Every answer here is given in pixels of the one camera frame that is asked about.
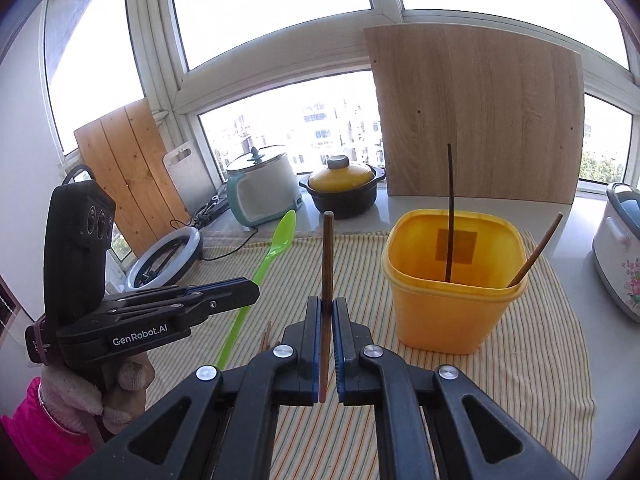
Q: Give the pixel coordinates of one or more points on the pine plank board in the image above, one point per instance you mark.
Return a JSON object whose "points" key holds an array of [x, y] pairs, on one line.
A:
{"points": [[125, 160]]}

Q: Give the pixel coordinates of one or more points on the white cutting board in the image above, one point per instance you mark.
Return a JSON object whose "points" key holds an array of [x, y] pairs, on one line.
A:
{"points": [[192, 180]]}

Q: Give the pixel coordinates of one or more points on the large light wood board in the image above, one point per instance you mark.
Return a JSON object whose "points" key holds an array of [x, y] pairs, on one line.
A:
{"points": [[475, 110]]}

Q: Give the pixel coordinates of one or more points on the yellow plastic container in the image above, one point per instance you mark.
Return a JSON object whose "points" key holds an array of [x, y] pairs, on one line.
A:
{"points": [[440, 320]]}

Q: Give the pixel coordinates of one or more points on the white floral rice cooker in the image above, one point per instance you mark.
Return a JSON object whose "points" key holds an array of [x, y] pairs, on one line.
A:
{"points": [[617, 260]]}

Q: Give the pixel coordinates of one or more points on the black clay pot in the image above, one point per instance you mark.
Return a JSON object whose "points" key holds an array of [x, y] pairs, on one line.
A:
{"points": [[340, 205]]}

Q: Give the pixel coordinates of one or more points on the person's left hand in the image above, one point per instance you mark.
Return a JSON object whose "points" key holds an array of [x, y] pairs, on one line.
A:
{"points": [[135, 375]]}

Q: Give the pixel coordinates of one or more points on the dark wooden chopstick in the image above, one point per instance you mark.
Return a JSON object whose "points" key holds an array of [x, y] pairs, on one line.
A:
{"points": [[451, 210]]}

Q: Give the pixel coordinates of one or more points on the glass lid teal knob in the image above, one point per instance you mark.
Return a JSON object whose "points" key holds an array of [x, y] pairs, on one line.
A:
{"points": [[256, 156]]}

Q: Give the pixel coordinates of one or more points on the brown wooden chopstick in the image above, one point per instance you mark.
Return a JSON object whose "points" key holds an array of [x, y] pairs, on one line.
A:
{"points": [[537, 247], [327, 260], [265, 340]]}

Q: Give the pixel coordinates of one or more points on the white electric kettle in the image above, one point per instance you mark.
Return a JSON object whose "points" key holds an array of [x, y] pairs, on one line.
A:
{"points": [[260, 195]]}

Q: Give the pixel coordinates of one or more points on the striped table cloth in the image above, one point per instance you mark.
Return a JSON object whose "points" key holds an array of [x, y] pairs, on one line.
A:
{"points": [[360, 270]]}

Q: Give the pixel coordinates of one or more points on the white window frame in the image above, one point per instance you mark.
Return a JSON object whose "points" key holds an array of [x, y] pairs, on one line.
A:
{"points": [[150, 60]]}

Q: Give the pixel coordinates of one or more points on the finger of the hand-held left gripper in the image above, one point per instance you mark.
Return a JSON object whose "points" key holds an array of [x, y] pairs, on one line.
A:
{"points": [[225, 294]]}

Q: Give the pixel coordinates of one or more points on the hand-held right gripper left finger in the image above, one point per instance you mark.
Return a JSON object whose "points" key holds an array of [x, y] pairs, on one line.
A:
{"points": [[314, 350]]}

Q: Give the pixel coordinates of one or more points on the green plastic spoon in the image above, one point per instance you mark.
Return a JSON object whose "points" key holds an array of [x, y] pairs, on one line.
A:
{"points": [[282, 232]]}

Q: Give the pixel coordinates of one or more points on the glass rice cooker lid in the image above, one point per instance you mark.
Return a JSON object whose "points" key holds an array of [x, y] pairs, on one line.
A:
{"points": [[625, 197]]}

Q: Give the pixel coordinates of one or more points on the yellow pot lid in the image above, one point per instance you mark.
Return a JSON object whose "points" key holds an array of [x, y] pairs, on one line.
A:
{"points": [[340, 177]]}

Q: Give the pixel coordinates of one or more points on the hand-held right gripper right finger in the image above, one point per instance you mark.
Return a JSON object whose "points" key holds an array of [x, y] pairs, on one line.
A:
{"points": [[339, 355]]}

